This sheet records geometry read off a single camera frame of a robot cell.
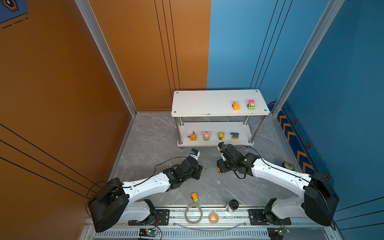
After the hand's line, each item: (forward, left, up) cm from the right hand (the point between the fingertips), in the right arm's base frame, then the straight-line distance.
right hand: (219, 164), depth 84 cm
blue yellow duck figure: (+17, -11, +4) cm, 21 cm away
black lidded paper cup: (-21, -4, +1) cm, 22 cm away
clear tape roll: (-24, +11, -8) cm, 28 cm away
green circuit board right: (-31, -25, -9) cm, 41 cm away
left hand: (-1, +10, 0) cm, 10 cm away
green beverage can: (-2, -37, +2) cm, 37 cm away
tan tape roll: (-23, +4, -10) cm, 25 cm away
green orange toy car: (-7, +1, +5) cm, 9 cm away
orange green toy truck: (-16, +14, -5) cm, 22 cm away
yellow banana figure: (+18, -3, +2) cm, 18 cm away
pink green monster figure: (+17, +7, +4) cm, 18 cm away
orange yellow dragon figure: (+16, +15, +4) cm, 22 cm away
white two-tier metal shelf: (+21, -5, +27) cm, 34 cm away
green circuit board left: (-31, +36, -9) cm, 48 cm away
